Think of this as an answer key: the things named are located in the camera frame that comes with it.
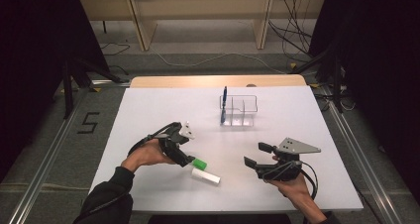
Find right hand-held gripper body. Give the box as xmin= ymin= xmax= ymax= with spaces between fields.
xmin=256 ymin=137 xmax=322 ymax=182

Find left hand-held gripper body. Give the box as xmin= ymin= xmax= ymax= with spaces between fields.
xmin=157 ymin=120 xmax=196 ymax=153

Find green highlighter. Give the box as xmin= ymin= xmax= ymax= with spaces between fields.
xmin=191 ymin=158 xmax=208 ymax=170

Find white marker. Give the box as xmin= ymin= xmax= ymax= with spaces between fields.
xmin=191 ymin=168 xmax=222 ymax=185

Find clear acrylic pen holder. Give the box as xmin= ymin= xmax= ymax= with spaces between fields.
xmin=219 ymin=94 xmax=259 ymax=128

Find blue ballpoint pen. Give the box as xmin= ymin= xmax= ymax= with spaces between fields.
xmin=220 ymin=85 xmax=229 ymax=125

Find person's right hand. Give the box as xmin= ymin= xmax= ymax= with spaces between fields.
xmin=267 ymin=174 xmax=314 ymax=204

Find person's left hand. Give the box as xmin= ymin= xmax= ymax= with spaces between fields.
xmin=120 ymin=139 xmax=176 ymax=173

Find white board table cover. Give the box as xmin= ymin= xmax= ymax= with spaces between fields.
xmin=88 ymin=85 xmax=365 ymax=214

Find light wooden table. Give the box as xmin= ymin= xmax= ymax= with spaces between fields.
xmin=129 ymin=74 xmax=308 ymax=89

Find black metal stand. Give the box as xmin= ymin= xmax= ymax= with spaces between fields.
xmin=293 ymin=35 xmax=345 ymax=115

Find black tripod stand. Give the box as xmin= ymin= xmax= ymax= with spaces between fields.
xmin=60 ymin=56 xmax=125 ymax=120

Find light wooden desk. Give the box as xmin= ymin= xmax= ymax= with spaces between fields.
xmin=78 ymin=0 xmax=328 ymax=52

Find black curtain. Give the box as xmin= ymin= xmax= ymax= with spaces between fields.
xmin=308 ymin=0 xmax=420 ymax=206
xmin=0 ymin=0 xmax=111 ymax=182

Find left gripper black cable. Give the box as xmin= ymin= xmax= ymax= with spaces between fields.
xmin=127 ymin=121 xmax=182 ymax=158

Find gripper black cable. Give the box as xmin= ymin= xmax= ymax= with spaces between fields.
xmin=127 ymin=121 xmax=182 ymax=158
xmin=263 ymin=160 xmax=320 ymax=200

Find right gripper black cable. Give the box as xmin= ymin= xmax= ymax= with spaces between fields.
xmin=263 ymin=160 xmax=320 ymax=200

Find aluminium floor rail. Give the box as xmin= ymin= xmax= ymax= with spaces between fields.
xmin=6 ymin=79 xmax=132 ymax=224
xmin=321 ymin=84 xmax=404 ymax=224

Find white floor cable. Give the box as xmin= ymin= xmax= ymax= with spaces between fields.
xmin=150 ymin=47 xmax=289 ymax=75

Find thin black floor cable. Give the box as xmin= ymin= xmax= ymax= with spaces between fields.
xmin=100 ymin=42 xmax=132 ymax=56

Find bundle of black cables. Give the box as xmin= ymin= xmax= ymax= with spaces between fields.
xmin=266 ymin=0 xmax=331 ymax=57

